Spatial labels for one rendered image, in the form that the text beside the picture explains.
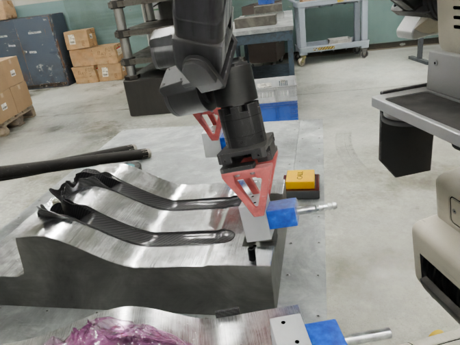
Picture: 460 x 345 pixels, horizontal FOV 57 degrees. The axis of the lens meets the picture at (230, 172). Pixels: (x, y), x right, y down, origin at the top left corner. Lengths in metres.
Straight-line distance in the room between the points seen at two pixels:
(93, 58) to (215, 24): 6.94
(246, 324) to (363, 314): 1.29
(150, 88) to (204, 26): 4.26
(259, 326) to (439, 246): 0.37
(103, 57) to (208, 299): 6.82
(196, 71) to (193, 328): 0.30
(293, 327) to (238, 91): 0.29
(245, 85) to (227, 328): 0.30
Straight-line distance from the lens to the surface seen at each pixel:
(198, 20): 0.47
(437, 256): 0.80
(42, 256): 0.69
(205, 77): 0.50
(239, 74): 0.55
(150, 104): 4.77
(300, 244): 0.76
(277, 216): 0.59
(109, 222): 0.71
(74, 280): 0.69
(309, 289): 0.67
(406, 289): 1.94
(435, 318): 1.84
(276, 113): 3.84
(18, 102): 5.60
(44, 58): 7.63
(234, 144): 0.56
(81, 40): 7.40
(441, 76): 0.72
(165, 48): 0.83
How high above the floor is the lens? 1.23
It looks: 24 degrees down
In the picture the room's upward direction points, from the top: 8 degrees counter-clockwise
